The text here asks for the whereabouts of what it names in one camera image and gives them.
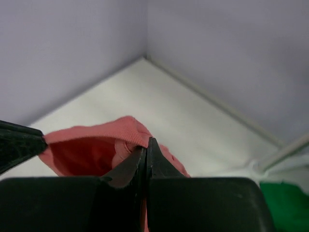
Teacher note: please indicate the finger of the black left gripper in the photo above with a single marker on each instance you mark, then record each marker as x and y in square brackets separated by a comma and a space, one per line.
[18, 144]

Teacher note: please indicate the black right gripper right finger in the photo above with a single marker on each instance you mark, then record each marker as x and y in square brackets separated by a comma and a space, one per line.
[176, 203]

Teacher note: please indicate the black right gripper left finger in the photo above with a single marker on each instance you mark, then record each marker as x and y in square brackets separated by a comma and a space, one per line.
[110, 203]

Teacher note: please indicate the pink t shirt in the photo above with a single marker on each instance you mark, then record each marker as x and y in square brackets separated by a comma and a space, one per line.
[96, 150]

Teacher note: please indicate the green t shirt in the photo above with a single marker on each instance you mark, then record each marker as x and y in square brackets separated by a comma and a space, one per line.
[289, 206]

